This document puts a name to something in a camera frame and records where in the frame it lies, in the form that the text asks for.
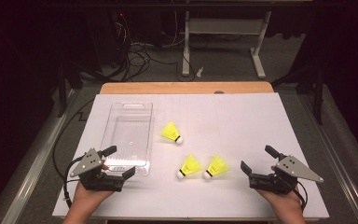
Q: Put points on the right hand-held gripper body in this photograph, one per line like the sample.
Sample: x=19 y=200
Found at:
x=295 y=168

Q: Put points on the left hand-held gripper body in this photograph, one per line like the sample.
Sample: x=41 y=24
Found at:
x=88 y=163

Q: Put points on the clear plastic tray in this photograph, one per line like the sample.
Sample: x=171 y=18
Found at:
x=127 y=130

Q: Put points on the yellow shuttlecock white cork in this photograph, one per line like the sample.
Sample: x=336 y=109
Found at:
x=170 y=132
x=217 y=165
x=189 y=165

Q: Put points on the person's left hand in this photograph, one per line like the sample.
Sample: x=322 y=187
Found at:
x=85 y=197

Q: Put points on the person's right hand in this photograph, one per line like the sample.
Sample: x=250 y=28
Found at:
x=286 y=203

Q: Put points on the white board mat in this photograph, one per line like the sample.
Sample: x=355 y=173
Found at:
x=230 y=124

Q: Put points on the black stand leg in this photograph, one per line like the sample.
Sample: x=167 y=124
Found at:
x=318 y=93
x=62 y=90

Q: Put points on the small white object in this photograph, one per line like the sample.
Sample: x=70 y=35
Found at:
x=200 y=72

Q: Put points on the dark curtain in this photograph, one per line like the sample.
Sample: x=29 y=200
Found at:
x=351 y=62
x=12 y=77

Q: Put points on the metal floor rail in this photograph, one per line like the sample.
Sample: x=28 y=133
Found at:
x=34 y=161
x=338 y=155

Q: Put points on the white metal stand frame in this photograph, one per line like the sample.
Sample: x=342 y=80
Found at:
x=223 y=26

